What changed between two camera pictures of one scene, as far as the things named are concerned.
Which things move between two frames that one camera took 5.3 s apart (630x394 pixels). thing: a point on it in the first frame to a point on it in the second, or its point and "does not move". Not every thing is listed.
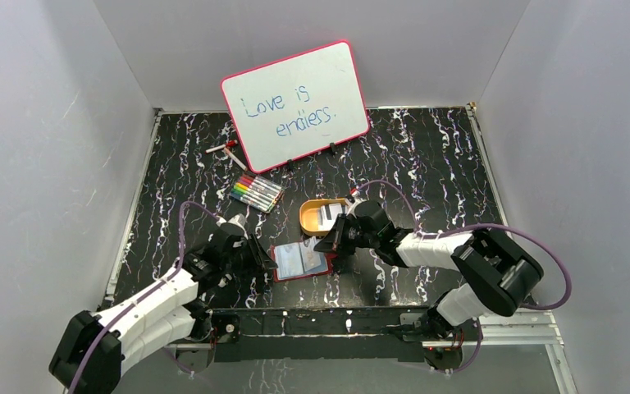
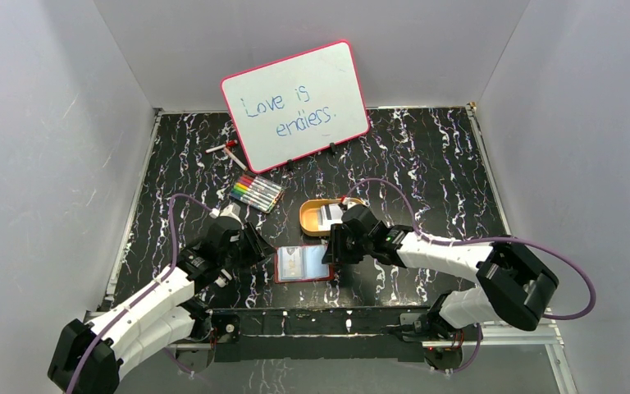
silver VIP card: [311, 258] to [291, 263]
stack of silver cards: [327, 215] does not move
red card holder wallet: [299, 260] does not move
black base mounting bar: [317, 334] does not move
